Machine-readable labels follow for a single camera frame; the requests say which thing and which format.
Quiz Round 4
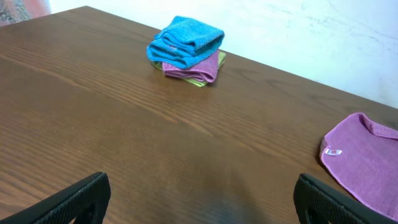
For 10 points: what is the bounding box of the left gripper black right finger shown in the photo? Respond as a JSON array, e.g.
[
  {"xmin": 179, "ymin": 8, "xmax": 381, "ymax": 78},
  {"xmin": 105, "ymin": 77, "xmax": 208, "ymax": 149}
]
[{"xmin": 293, "ymin": 174, "xmax": 397, "ymax": 224}]

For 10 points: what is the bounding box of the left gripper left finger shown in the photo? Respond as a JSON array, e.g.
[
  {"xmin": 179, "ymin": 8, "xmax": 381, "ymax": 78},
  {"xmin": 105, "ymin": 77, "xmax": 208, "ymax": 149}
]
[{"xmin": 1, "ymin": 172, "xmax": 111, "ymax": 224}]

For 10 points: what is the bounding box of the purple microfiber cloth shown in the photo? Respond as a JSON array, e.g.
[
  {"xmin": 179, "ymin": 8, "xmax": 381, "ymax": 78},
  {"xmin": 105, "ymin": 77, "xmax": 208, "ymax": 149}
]
[{"xmin": 320, "ymin": 113, "xmax": 397, "ymax": 221}]

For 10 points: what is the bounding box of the folded pink cloth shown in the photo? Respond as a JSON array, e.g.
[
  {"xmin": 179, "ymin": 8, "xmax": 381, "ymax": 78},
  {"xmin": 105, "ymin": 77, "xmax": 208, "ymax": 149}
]
[{"xmin": 162, "ymin": 50, "xmax": 220, "ymax": 83}]

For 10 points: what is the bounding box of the folded green cloth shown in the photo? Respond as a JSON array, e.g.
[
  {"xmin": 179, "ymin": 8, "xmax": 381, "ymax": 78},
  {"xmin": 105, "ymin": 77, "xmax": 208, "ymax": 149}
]
[{"xmin": 152, "ymin": 51, "xmax": 226, "ymax": 87}]

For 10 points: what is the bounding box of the folded blue cloth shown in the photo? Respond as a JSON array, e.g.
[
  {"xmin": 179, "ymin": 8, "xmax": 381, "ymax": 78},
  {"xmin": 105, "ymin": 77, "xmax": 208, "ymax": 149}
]
[{"xmin": 146, "ymin": 16, "xmax": 224, "ymax": 69}]

